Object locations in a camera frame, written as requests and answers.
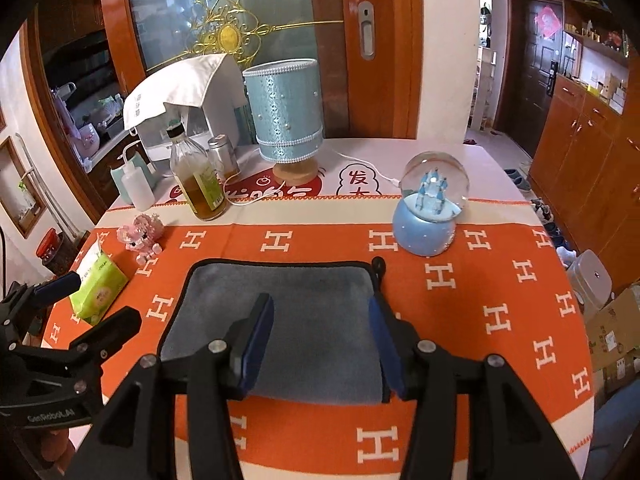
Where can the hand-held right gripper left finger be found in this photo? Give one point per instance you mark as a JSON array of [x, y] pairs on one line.
[[257, 345]]

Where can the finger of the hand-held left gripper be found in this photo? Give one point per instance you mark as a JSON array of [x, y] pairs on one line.
[[55, 287], [107, 330]]

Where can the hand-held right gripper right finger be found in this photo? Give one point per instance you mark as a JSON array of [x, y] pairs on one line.
[[384, 347]]

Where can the grey towel with black edge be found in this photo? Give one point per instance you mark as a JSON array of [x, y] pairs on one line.
[[305, 310]]

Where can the green tissue packet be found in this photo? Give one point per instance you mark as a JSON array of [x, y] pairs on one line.
[[97, 290]]

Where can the pink block toy figure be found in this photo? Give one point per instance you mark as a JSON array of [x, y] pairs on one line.
[[137, 232]]

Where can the orange patterned blanket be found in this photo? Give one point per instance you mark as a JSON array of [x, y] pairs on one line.
[[475, 270]]

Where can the blue snow globe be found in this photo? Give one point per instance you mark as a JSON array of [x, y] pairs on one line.
[[425, 232]]

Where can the pale green cup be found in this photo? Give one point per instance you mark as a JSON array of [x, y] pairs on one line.
[[118, 180]]

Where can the white squeeze bottle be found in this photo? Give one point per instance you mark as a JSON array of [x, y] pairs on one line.
[[137, 187]]

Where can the glass oil bottle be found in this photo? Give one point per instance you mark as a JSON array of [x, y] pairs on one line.
[[197, 182]]

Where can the glass shaker with metal lid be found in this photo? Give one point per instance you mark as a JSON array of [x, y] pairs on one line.
[[223, 157]]

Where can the white printed tablecloth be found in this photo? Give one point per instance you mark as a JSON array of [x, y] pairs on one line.
[[362, 157]]

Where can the pile of shoes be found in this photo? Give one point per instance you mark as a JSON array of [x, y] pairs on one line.
[[550, 225]]

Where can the pair of blue slippers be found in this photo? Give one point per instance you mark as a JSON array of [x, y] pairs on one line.
[[517, 179]]

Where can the white plastic stool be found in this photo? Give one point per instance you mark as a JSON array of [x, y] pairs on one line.
[[590, 280]]

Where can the white folded cloth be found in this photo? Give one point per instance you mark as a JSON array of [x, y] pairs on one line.
[[170, 90]]

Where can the cardboard box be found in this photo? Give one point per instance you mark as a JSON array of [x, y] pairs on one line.
[[612, 330]]

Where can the blue table lamp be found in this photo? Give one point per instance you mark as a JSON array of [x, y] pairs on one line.
[[285, 110]]

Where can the white countertop appliance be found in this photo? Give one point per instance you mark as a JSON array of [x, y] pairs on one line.
[[225, 105]]

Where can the blue trousers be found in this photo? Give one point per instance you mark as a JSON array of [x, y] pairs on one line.
[[617, 430]]

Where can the wooden cabinet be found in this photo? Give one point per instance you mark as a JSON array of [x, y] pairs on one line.
[[585, 160]]

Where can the white shoe rack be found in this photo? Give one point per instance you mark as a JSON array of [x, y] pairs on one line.
[[482, 90]]

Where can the wooden door with glass pane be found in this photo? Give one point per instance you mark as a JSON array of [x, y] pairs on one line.
[[387, 70]]

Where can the dark entry door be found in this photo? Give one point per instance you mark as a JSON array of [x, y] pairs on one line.
[[537, 90]]

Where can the red door decoration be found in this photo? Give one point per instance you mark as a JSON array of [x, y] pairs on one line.
[[547, 22]]

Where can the wooden wall shelf with goods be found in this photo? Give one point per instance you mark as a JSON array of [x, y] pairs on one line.
[[600, 45]]

